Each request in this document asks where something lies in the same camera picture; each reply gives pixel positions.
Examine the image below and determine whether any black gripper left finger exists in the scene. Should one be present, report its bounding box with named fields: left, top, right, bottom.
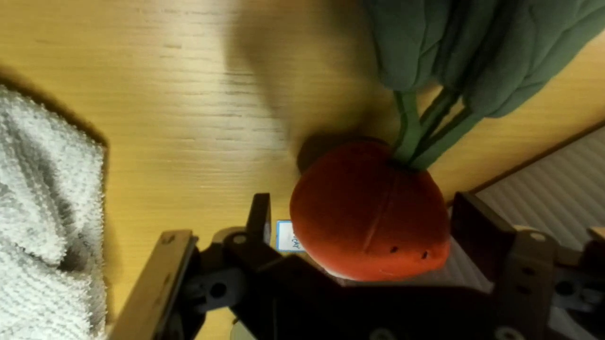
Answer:
left=107, top=191, right=287, bottom=340

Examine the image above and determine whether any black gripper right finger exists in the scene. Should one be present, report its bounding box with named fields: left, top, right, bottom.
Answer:
left=449, top=191, right=605, bottom=340

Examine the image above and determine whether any white terry towel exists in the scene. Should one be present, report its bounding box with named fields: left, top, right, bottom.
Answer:
left=0, top=81, right=109, bottom=340

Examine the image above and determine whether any white ribbed storage container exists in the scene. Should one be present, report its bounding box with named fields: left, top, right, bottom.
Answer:
left=432, top=123, right=605, bottom=340

